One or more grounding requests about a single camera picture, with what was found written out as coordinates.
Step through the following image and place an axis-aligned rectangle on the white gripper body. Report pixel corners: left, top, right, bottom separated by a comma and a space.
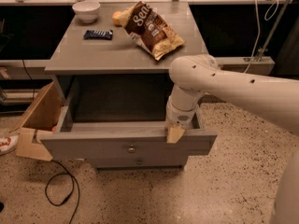
165, 85, 204, 129

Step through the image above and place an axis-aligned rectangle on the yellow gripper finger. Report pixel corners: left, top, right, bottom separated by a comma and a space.
166, 126, 185, 144

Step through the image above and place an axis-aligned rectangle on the grey top drawer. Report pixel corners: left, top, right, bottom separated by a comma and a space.
40, 77, 219, 161

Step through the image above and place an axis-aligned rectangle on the grey drawer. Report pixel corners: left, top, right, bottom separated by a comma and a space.
88, 156, 188, 169
40, 77, 219, 161

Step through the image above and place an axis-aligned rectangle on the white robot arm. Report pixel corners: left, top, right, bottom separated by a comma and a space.
165, 54, 299, 143

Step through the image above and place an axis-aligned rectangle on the grey drawer cabinet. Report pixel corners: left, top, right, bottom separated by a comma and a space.
44, 1, 215, 171

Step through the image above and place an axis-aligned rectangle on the grey bottom drawer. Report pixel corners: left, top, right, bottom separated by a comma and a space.
88, 156, 188, 169

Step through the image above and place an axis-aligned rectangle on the brown chip bag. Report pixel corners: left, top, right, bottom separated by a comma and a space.
119, 1, 185, 61

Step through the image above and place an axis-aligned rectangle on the blue snack bar wrapper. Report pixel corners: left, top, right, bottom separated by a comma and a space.
83, 30, 113, 40

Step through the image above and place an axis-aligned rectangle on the cardboard box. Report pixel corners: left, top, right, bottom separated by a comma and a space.
12, 82, 62, 161

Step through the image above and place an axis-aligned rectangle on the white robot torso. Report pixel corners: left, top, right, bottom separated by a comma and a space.
268, 147, 299, 224

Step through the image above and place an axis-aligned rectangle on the white ceramic bowl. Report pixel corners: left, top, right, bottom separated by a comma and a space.
72, 0, 100, 23

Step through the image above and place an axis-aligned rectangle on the white red sneaker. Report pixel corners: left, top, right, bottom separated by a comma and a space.
0, 135, 19, 155

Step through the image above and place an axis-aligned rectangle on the black floor cable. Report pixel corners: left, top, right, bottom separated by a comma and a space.
44, 160, 81, 224

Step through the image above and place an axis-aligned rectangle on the white hanging cable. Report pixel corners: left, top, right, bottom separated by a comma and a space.
242, 0, 280, 75

